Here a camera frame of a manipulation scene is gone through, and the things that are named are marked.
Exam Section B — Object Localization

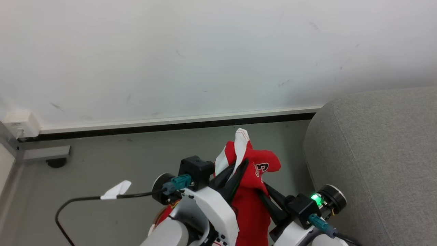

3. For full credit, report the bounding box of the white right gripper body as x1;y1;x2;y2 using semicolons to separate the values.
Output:
270;184;347;246

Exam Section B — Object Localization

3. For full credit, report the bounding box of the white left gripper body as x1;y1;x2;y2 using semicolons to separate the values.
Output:
152;173;240;246

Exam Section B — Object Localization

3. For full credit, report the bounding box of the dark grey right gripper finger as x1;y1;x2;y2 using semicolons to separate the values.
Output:
262;182;296;209

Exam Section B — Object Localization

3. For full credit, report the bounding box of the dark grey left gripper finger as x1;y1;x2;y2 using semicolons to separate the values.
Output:
210;163;237;190
255;189;289;227
218;159;250;207

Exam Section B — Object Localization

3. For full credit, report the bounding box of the red and white sports jersey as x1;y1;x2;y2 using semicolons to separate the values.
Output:
214;128;282;246

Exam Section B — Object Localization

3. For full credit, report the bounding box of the grey fabric sofa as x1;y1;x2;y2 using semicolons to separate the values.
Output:
302;86;437;246

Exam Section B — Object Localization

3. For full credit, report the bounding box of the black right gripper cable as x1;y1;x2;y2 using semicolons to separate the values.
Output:
308;214;361;246

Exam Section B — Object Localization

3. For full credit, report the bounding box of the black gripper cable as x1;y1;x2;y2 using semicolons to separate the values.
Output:
308;214;361;246
55;174;192;246

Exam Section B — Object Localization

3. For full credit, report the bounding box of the white wall baseboard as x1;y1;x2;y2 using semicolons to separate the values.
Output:
18;106;322;142

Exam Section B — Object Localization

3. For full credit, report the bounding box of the white paper cable tag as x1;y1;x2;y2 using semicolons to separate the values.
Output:
100;180;132;200

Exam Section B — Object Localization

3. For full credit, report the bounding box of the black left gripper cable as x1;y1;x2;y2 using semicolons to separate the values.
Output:
55;174;192;246

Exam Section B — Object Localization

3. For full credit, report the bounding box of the grey metal furniture frame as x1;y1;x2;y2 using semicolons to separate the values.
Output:
0;121;71;205

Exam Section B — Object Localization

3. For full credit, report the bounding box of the white wall socket box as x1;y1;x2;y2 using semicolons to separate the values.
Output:
2;110;41;139

